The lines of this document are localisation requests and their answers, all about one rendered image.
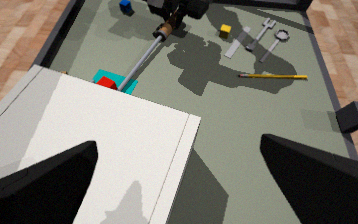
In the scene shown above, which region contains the small blue cube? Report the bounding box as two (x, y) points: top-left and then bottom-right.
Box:
(119, 0), (132, 13)

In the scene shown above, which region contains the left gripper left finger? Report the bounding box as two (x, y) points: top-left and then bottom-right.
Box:
(0, 140), (98, 224)

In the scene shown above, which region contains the red block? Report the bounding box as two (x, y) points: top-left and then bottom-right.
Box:
(96, 76), (117, 90)

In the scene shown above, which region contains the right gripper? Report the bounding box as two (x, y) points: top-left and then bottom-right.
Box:
(175, 0), (209, 29)

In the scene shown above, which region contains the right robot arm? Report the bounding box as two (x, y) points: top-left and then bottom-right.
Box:
(147, 0), (179, 17)

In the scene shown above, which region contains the yellow cube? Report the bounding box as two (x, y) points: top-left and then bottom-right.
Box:
(219, 25), (231, 39)

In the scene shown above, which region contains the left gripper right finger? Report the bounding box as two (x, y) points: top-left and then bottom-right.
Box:
(260, 134), (358, 224)

